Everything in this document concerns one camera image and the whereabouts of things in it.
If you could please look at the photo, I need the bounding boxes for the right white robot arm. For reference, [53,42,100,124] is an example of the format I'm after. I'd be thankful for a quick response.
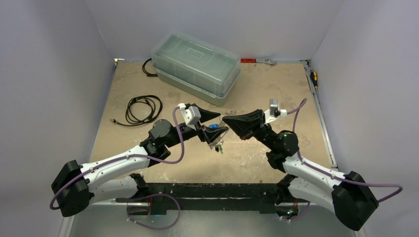
[222,109,378,231]

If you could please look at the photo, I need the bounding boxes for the aluminium rail right side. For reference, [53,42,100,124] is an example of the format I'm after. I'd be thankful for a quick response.
[300,60,338,171]

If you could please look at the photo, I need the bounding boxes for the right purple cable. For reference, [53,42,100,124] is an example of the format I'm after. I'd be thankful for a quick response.
[286,98,403,203]

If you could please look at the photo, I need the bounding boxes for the red handled wrench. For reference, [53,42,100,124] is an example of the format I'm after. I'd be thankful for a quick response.
[241,57,276,66]

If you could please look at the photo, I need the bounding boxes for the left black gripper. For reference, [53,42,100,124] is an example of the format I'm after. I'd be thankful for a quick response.
[165,106,227,148]

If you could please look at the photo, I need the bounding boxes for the coiled black cable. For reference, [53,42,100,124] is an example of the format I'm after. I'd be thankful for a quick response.
[111,95,164,127]

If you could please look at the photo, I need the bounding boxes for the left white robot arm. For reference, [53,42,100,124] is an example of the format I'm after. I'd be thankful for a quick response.
[49,103,229,217]

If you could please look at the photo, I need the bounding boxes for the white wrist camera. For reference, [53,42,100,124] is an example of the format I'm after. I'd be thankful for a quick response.
[263,99,288,124]
[178,103,201,130]

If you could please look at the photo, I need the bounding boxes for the black cable behind box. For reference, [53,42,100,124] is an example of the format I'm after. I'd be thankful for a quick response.
[142,58,159,78]

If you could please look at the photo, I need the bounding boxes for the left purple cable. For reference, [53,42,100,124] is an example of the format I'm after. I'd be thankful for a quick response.
[49,105,186,211]

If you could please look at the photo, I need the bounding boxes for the oval metal keyring plate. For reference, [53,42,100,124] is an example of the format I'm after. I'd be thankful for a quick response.
[209,130,228,153]

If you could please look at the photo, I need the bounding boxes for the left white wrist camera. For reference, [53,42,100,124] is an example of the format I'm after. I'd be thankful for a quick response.
[178,103,201,130]

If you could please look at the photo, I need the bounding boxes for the yellow black screwdriver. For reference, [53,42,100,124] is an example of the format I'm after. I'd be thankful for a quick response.
[310,71,318,89]

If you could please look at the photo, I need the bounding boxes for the translucent green storage box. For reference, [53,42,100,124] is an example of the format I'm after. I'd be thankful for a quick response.
[151,32,241,107]

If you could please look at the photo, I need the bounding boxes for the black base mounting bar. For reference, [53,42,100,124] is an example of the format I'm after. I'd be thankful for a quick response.
[124,173,312,217]

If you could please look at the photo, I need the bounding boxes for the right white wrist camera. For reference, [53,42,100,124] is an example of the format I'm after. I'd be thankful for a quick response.
[263,99,288,124]

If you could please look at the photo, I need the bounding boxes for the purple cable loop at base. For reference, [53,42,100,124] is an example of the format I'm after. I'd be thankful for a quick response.
[126,192,182,231]

